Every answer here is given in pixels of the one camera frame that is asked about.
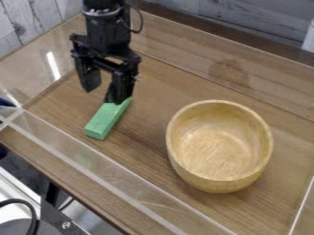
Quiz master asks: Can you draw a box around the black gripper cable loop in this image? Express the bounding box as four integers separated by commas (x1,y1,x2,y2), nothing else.
118,6,145,35

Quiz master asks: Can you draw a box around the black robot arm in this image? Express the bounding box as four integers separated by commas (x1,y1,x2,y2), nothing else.
68,0,142,105

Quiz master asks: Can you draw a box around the brown wooden bowl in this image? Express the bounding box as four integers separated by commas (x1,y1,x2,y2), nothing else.
166,100,275,194

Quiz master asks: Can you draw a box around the green rectangular block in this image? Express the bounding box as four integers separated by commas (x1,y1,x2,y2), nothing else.
83,97,132,140

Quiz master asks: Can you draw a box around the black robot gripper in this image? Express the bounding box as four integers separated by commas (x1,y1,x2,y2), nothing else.
70,6,142,105

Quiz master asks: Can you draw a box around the black metal bracket with screw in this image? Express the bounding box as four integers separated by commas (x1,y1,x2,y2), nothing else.
38,200,91,235

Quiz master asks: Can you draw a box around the clear acrylic tray wall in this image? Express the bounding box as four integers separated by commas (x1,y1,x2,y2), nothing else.
0,5,314,235

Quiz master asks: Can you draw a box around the black cable at bottom left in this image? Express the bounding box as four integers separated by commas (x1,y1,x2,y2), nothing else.
0,198,40,235

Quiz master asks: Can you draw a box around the blue object at left edge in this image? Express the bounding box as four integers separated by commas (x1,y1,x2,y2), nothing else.
0,96,16,160

